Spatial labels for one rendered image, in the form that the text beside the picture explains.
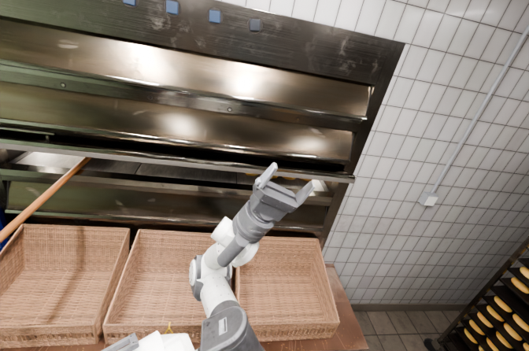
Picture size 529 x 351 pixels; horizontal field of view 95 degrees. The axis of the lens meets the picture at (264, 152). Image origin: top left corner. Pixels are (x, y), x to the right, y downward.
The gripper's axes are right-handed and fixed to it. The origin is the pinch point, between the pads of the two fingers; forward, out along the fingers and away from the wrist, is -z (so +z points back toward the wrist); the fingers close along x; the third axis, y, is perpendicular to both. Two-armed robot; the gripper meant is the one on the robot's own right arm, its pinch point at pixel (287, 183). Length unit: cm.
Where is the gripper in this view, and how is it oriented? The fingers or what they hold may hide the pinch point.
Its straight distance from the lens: 56.4
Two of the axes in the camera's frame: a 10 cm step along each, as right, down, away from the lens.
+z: -5.5, 7.1, 4.3
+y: -0.9, -5.6, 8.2
